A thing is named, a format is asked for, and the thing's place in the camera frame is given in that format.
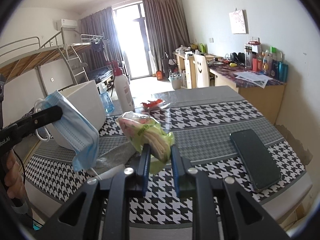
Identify houndstooth tablecloth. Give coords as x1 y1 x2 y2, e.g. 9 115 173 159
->
24 85 313 228

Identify black bag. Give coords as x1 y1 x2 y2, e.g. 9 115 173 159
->
161 52 177 74

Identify wooden chair with smiley face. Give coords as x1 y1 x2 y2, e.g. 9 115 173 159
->
194 54 211 89

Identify white foam box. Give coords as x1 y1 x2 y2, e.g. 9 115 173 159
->
45 80 107 151

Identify glass balcony door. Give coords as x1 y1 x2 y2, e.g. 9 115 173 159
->
112 3 153 79

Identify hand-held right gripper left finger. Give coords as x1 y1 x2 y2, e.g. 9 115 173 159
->
35 142 152 240

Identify metal bunk ladder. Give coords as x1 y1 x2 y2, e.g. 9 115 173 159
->
59 44 88 86

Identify cartoon wall picture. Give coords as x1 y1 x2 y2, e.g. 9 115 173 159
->
229 9 249 34

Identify metal bunk bed plaid bedding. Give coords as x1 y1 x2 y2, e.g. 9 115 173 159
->
71 33 118 86

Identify red snack packet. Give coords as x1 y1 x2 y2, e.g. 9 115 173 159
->
140 99 164 111

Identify white trash bin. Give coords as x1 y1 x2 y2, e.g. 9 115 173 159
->
169 74 182 90

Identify light wooden desk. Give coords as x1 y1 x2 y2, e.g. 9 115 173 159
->
174 51 223 89

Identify green plastic bag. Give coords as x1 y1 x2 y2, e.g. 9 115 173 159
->
117 111 175 174

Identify brown curtain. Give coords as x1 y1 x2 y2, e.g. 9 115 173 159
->
79 6 125 64
142 0 190 73

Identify blue water bottle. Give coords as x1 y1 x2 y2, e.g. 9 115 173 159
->
99 84 115 114

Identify printed paper sheets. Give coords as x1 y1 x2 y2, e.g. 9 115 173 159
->
234 70 274 89

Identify white spray bottle red nozzle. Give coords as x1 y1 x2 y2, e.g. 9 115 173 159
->
113 60 136 113

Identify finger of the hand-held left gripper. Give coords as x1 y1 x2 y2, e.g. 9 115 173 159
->
10 105 63 143

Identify dark blue plaid bedding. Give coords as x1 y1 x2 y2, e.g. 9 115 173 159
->
87 66 113 81

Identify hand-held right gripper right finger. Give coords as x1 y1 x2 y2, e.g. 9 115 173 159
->
171 145 292 240

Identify wooden desk patterned top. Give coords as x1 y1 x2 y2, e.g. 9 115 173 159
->
209 65 287 126

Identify white cord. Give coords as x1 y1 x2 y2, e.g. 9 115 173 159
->
86 166 102 180

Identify white air conditioner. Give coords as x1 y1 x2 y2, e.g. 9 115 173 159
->
55 19 78 31

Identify dark green smartphone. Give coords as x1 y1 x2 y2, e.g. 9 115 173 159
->
229 129 283 193

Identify person's left hand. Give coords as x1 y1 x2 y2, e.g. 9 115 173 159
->
5 152 27 201

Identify blue face mask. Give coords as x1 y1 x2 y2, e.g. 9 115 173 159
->
35 90 100 172

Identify dark hanging clothes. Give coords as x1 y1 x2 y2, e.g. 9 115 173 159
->
90 39 106 53

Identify black headphones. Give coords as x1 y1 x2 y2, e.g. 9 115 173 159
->
230 52 246 64

